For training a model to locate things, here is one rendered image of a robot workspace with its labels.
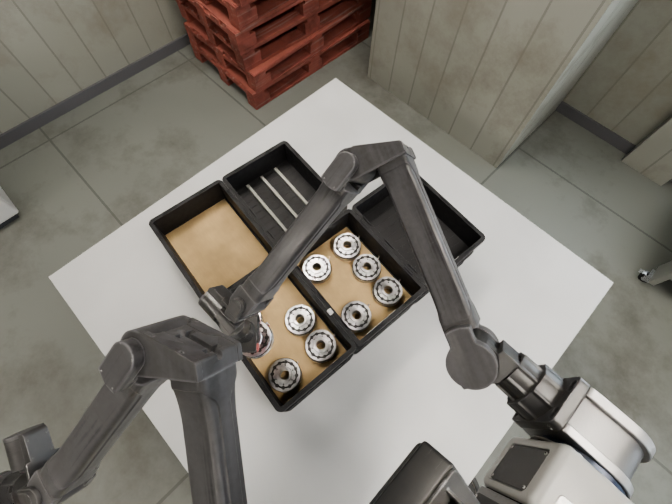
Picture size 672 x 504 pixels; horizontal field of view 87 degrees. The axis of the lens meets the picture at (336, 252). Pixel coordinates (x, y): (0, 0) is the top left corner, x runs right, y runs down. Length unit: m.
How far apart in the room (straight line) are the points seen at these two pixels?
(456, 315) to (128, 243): 1.39
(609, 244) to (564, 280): 1.21
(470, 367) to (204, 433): 0.39
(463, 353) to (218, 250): 1.01
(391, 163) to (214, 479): 0.50
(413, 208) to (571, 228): 2.25
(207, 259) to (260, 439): 0.65
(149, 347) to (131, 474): 1.82
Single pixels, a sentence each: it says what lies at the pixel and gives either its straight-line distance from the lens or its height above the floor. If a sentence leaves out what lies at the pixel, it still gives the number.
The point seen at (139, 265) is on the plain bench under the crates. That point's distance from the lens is 1.63.
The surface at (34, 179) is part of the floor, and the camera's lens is 3.20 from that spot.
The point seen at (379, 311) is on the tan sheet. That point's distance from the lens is 1.26.
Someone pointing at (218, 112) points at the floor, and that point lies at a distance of 3.02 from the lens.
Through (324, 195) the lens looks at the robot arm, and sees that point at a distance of 0.67.
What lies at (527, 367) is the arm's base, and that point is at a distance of 0.64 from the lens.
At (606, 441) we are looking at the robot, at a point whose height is 1.50.
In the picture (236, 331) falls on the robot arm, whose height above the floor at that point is 1.24.
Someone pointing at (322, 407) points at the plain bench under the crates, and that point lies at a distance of 1.34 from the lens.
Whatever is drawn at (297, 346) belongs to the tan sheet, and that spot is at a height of 0.83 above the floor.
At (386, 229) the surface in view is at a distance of 1.39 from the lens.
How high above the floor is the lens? 2.04
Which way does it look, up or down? 66 degrees down
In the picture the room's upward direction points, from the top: 3 degrees clockwise
